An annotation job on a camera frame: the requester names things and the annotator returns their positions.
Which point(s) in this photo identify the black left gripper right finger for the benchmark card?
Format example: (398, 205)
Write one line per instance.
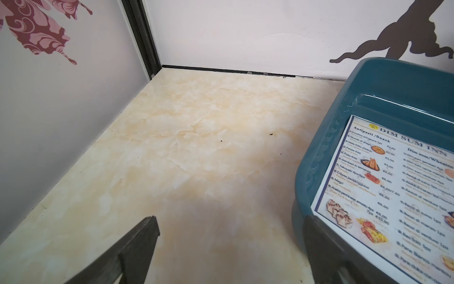
(334, 261)

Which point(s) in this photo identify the new Dim Sum Inn menu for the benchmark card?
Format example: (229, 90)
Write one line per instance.
(391, 197)

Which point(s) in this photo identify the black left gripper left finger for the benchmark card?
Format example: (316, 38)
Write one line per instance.
(127, 261)

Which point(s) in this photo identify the teal plastic tray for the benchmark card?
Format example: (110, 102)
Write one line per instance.
(413, 100)

